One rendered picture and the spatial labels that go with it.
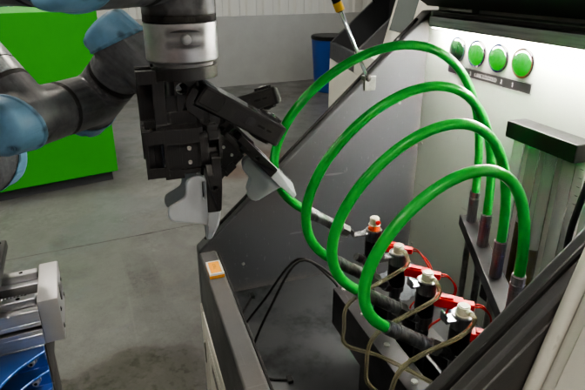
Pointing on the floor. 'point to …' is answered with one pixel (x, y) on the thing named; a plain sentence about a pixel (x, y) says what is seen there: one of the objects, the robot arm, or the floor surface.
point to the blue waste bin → (321, 56)
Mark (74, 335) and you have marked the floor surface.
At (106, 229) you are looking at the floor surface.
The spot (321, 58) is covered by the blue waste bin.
